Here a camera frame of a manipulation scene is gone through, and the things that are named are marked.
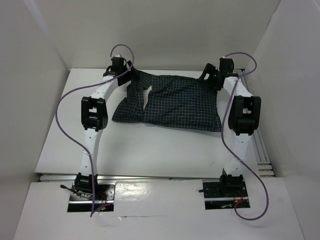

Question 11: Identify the dark plaid pillowcase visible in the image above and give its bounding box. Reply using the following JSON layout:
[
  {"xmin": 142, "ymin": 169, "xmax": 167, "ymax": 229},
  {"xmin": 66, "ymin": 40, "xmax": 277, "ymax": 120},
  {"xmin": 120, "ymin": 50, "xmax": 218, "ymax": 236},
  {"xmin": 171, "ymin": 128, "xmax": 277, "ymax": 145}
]
[{"xmin": 112, "ymin": 70, "xmax": 222, "ymax": 133}]

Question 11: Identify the cream white pillow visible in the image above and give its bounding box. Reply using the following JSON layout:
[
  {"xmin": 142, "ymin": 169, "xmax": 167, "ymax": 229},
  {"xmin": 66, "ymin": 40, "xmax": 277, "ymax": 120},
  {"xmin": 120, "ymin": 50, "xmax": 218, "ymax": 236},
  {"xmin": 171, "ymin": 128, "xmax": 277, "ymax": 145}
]
[{"xmin": 143, "ymin": 85, "xmax": 152, "ymax": 109}]

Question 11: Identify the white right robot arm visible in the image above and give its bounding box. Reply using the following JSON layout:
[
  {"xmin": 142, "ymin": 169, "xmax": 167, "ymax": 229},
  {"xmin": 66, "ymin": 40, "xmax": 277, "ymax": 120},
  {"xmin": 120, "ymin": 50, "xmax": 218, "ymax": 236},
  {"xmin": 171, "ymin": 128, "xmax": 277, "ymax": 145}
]
[{"xmin": 199, "ymin": 56, "xmax": 262, "ymax": 197}]

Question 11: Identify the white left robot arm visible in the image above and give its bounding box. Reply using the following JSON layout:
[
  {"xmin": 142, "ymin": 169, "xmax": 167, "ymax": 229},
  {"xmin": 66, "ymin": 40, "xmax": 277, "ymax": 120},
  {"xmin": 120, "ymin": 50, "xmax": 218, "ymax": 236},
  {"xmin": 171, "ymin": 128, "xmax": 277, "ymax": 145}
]
[{"xmin": 74, "ymin": 54, "xmax": 128, "ymax": 200}]

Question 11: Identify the aluminium frame rail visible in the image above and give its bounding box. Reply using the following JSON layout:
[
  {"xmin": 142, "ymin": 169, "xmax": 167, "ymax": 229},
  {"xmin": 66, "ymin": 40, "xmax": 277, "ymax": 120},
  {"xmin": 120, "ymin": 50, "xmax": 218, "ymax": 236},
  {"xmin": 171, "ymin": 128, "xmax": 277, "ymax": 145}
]
[{"xmin": 35, "ymin": 68, "xmax": 260, "ymax": 178}]

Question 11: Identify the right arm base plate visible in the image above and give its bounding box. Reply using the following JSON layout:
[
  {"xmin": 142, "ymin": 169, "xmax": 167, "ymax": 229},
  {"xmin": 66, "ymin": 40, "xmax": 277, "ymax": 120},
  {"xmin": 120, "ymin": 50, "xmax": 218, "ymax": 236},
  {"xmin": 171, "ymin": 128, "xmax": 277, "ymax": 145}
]
[{"xmin": 198, "ymin": 179, "xmax": 251, "ymax": 210}]

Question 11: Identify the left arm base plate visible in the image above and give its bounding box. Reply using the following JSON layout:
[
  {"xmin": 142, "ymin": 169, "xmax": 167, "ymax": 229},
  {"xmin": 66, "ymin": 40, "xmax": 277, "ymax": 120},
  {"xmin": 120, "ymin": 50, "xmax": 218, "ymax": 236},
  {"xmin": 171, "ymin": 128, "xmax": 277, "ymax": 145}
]
[{"xmin": 59, "ymin": 181, "xmax": 116, "ymax": 213}]

